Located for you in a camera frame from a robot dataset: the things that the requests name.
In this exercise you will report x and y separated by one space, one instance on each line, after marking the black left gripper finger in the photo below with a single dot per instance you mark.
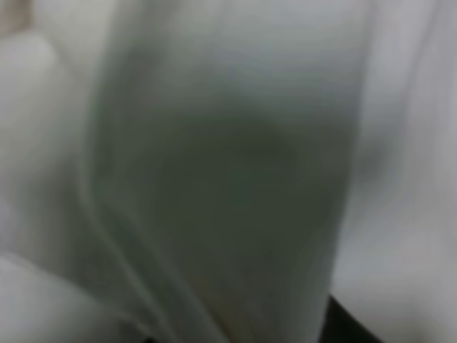
341 327

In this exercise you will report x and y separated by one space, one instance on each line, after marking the white short sleeve t-shirt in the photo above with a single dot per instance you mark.
215 171

